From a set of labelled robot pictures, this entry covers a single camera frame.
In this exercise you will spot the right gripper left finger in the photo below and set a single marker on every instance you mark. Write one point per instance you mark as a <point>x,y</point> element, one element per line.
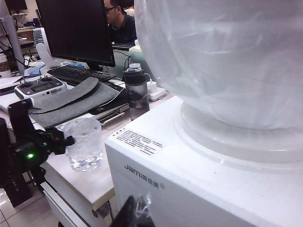
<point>125,212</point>

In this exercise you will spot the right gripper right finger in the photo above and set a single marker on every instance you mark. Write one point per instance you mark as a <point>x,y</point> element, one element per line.
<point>145,218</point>

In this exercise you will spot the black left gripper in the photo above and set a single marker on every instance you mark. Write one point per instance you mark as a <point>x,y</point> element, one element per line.
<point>35,146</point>

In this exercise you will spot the clear textured plastic mug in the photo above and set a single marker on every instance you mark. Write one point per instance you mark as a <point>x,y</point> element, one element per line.
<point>85,146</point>

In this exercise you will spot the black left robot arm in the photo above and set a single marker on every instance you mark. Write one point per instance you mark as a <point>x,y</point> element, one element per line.
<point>9,153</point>

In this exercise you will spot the white office desk cabinet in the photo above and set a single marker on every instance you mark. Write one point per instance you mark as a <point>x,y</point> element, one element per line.
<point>90,184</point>

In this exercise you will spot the white water dispenser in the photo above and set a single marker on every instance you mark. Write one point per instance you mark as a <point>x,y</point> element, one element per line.
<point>201,189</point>

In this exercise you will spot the white desk fan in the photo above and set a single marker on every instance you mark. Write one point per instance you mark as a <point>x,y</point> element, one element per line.
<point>45,54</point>

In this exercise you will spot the plastic-wrapped water jug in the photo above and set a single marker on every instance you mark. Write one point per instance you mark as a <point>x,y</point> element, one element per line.
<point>225,59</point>

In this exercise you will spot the grey padded sleeve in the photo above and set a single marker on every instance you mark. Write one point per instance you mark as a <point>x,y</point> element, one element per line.
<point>78,104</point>

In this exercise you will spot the white desktop stand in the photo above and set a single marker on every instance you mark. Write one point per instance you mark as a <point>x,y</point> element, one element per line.
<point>113,113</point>

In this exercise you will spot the white remote controller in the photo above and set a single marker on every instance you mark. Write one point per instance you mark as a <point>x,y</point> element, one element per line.
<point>40,87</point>

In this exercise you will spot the black bar with white print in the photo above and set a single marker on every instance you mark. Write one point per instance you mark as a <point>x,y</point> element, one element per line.
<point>19,189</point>

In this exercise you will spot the black laptop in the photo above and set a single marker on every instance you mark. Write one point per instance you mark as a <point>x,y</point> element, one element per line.
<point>118,99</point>

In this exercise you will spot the black computer keyboard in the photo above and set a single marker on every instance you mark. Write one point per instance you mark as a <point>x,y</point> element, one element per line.
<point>78,74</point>

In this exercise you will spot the blue cloth item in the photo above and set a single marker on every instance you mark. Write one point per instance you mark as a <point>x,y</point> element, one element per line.
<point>33,71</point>

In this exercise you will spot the dark grey drink bottle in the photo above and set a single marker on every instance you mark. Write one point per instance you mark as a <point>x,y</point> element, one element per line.
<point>138,94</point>

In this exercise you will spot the white power strip with charger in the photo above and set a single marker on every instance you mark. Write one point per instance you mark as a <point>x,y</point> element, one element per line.
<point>155,93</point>

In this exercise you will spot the flat black background keyboard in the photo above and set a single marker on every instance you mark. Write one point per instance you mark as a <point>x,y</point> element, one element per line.
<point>123,46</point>

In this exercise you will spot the silver metal column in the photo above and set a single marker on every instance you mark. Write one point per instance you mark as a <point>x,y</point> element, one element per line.
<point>14,42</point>

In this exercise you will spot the black computer monitor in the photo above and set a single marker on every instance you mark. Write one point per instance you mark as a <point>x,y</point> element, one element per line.
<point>75,30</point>

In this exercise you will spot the pale green object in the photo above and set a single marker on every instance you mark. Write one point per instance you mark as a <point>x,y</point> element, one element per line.
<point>137,50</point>

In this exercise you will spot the man with glasses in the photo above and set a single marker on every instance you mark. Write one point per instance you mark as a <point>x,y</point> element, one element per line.
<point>123,28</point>

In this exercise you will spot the small background monitor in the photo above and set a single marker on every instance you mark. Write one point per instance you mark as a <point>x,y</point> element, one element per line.
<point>16,4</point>

